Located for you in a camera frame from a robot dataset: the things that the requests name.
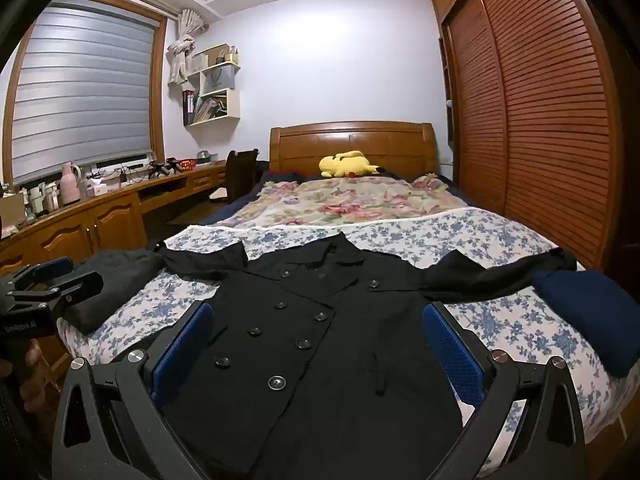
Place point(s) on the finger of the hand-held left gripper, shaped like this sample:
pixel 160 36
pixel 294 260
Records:
pixel 50 269
pixel 80 287

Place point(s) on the cardboard box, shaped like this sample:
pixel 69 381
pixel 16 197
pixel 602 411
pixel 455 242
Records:
pixel 12 209

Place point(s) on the row of shelf books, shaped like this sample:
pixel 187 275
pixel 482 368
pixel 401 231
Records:
pixel 210 110

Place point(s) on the beige tied curtain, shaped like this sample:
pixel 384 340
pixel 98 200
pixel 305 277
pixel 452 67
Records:
pixel 177 60

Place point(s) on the navy blue folded cloth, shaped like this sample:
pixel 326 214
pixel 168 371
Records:
pixel 590 320

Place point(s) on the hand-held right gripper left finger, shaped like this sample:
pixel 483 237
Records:
pixel 182 355

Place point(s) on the black button coat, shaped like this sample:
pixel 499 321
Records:
pixel 350 360

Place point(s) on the person's left hand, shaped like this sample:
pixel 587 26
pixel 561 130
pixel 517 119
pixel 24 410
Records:
pixel 37 375

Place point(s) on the red basket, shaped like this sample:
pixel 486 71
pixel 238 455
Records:
pixel 186 164

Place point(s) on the wooden louvered wardrobe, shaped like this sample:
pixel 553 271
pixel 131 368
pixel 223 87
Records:
pixel 550 110

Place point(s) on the dark grey folded cloth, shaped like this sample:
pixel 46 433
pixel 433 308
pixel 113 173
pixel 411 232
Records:
pixel 110 285

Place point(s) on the small white box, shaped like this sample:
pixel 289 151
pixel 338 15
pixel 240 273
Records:
pixel 97 190

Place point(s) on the wooden bed headboard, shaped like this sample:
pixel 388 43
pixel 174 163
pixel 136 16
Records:
pixel 300 150

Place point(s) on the pink floral quilt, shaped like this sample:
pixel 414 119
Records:
pixel 350 205

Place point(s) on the black tool on desk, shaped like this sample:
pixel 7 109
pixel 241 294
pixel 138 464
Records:
pixel 165 167

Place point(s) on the white wall shelf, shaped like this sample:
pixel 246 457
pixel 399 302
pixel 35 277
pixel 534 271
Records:
pixel 232 102

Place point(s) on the grey window blind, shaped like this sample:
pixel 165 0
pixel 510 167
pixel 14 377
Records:
pixel 80 90

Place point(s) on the pink vase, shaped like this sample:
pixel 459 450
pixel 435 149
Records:
pixel 70 187

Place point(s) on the grey desk object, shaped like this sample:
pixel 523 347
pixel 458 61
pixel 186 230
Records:
pixel 205 156

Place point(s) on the yellow plush toy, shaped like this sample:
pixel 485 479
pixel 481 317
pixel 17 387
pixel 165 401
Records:
pixel 345 165

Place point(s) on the long wooden desk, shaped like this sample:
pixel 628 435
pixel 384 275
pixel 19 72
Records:
pixel 115 215

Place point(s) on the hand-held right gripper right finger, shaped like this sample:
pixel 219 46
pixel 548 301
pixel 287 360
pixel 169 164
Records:
pixel 452 355

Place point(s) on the wooden window frame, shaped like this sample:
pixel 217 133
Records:
pixel 159 85

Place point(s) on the blue floral bedsheet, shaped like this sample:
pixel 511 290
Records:
pixel 500 240

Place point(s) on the dark chair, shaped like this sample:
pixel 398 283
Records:
pixel 240 170

